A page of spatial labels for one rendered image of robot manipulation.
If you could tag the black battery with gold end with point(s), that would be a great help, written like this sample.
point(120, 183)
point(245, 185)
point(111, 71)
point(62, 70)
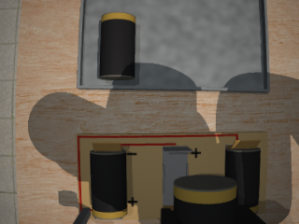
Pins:
point(205, 199)
point(117, 46)
point(108, 184)
point(243, 165)

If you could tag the tan battery holder board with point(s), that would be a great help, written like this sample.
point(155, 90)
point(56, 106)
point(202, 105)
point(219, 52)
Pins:
point(151, 172)

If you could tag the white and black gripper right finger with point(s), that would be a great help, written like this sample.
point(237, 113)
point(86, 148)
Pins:
point(243, 215)

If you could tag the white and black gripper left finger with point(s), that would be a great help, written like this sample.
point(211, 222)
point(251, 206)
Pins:
point(168, 216)

